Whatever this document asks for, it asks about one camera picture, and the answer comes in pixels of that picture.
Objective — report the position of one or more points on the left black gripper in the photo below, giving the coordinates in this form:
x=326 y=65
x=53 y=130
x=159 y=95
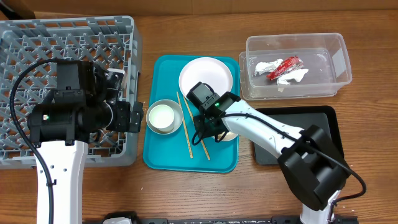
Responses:
x=122 y=123

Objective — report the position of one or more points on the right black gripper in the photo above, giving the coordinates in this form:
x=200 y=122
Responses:
x=203 y=125

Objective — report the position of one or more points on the pink-white small bowl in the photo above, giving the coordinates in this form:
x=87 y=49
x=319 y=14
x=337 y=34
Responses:
x=225 y=136

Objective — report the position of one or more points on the grey-green ceramic bowl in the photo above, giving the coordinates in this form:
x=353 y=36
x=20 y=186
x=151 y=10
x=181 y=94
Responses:
x=177 y=110

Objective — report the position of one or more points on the white paper cup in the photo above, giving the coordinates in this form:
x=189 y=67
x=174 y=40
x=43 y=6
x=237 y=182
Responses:
x=161 y=117

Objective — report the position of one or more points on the white napkin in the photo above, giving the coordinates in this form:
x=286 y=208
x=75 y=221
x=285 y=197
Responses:
x=265 y=68

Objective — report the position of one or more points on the red snack wrapper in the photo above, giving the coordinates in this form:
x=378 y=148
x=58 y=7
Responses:
x=288 y=65

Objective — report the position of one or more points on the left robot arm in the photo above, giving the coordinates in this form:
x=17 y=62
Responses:
x=85 y=101

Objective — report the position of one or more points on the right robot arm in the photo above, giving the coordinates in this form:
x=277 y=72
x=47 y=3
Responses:
x=314 y=168

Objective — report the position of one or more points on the clear plastic waste bin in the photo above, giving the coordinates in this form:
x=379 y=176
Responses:
x=324 y=57

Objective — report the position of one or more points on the left wooden chopstick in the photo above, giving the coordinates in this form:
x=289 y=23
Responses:
x=185 y=127

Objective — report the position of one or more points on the wooden chopstick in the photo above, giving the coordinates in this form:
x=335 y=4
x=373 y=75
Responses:
x=185 y=127
x=202 y=143

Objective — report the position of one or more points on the right wooden chopstick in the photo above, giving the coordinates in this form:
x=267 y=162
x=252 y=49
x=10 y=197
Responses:
x=202 y=143

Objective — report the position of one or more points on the teal plastic serving tray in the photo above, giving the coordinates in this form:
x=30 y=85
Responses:
x=170 y=151

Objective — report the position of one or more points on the large white round plate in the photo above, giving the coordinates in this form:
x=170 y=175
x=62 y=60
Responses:
x=207 y=70

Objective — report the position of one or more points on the grey plastic dish rack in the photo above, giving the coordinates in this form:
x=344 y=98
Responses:
x=112 y=42

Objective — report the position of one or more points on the black rectangular tray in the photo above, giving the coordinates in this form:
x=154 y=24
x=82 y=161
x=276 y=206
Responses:
x=305 y=116

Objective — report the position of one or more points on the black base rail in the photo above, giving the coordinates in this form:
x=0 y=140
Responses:
x=132 y=217

